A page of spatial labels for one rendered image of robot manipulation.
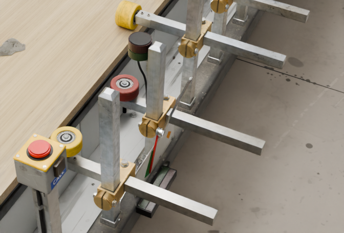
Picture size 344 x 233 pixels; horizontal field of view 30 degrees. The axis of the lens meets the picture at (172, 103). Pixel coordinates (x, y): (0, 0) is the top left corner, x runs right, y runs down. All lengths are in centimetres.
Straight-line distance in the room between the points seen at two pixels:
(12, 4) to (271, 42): 175
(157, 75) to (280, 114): 152
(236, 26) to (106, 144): 103
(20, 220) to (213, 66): 86
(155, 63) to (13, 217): 53
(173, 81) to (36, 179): 112
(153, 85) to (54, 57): 37
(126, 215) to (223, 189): 104
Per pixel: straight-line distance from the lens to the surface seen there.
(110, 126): 143
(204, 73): 215
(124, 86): 178
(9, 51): 191
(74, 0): 212
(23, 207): 171
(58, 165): 118
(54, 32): 198
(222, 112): 304
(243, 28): 237
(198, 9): 178
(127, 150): 199
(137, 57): 161
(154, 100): 169
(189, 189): 270
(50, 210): 129
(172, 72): 227
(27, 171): 119
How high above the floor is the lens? 209
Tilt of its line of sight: 43 degrees down
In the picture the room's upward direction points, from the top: 4 degrees clockwise
